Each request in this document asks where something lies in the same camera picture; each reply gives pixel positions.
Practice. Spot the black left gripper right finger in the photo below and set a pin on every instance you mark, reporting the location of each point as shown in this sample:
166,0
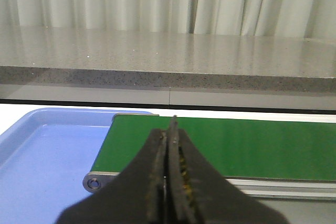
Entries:
200,194

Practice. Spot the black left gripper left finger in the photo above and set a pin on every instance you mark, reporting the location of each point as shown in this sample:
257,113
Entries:
136,195

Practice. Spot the green conveyor belt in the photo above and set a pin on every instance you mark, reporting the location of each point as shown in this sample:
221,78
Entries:
235,147

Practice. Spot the blue plastic tray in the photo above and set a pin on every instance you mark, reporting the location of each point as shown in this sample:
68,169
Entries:
44,158

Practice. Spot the grey stone countertop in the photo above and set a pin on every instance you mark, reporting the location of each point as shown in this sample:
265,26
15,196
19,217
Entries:
94,65

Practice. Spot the white pleated curtain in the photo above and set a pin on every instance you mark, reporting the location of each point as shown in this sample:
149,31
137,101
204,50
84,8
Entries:
288,18

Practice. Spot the aluminium conveyor frame rail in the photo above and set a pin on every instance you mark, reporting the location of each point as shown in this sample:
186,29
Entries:
260,188

